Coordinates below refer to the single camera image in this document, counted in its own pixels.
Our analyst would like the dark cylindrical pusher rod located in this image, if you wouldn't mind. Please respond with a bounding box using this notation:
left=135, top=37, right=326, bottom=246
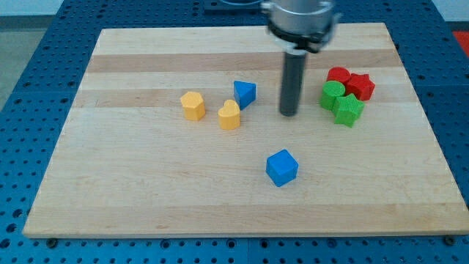
left=279, top=52, right=307, bottom=117

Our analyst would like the blue triangle block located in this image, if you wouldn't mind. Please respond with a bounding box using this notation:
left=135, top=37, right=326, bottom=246
left=234, top=81, right=256, bottom=110

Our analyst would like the wooden board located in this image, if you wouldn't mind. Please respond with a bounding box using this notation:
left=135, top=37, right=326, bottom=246
left=23, top=23, right=468, bottom=238

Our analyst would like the green cylinder block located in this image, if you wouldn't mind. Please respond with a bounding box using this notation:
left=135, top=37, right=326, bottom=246
left=320, top=81, right=345, bottom=110

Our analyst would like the red cylinder block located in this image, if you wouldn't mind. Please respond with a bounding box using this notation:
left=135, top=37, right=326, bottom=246
left=326, top=67, right=351, bottom=84

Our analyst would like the green star block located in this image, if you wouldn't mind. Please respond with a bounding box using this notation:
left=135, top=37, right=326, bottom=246
left=332, top=93, right=365, bottom=128

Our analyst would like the red star block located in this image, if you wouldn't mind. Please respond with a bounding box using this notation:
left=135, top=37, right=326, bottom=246
left=345, top=73, right=375, bottom=100

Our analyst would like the yellow heart block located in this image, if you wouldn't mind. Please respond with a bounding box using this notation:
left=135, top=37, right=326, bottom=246
left=218, top=100, right=240, bottom=130

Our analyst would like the blue cube block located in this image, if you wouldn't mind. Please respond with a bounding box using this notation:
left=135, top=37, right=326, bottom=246
left=265, top=149, right=299, bottom=187

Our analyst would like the yellow hexagon block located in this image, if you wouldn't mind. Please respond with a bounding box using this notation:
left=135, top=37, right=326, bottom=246
left=180, top=92, right=205, bottom=121

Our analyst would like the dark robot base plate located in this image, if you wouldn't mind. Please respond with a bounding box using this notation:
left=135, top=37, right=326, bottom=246
left=202, top=0, right=262, bottom=14

